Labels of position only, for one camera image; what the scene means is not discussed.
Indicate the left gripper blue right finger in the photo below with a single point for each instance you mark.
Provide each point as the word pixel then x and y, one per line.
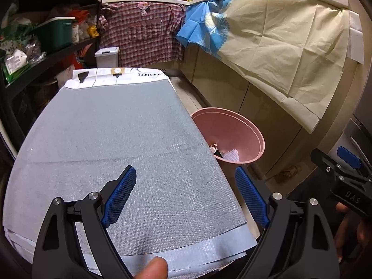
pixel 255 195

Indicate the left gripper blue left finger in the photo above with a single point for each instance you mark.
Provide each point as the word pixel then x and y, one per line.
pixel 115 195

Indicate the white trash inside bucket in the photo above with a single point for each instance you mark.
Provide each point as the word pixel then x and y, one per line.
pixel 230 156

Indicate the pink plastic trash bucket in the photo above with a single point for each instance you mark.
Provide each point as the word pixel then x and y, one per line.
pixel 230 130

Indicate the white small trash bin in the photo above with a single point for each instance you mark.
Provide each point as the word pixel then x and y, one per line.
pixel 107 57

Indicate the right hand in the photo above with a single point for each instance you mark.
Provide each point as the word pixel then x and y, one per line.
pixel 363 232

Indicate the left hand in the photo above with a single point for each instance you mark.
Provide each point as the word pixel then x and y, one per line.
pixel 157 268

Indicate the grey ironing board cover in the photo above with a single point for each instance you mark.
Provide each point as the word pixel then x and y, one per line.
pixel 182 207

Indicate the blue and cream cloth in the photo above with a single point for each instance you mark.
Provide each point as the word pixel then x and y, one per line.
pixel 294 51

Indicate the red plaid shirt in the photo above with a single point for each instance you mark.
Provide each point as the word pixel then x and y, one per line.
pixel 144 32

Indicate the teal storage box white lid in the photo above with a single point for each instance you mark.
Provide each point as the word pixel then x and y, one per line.
pixel 55 33

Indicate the black metal shelf rack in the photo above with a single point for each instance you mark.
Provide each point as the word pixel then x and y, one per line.
pixel 23 99

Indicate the green white package on shelf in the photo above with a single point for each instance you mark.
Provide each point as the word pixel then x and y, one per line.
pixel 20 48

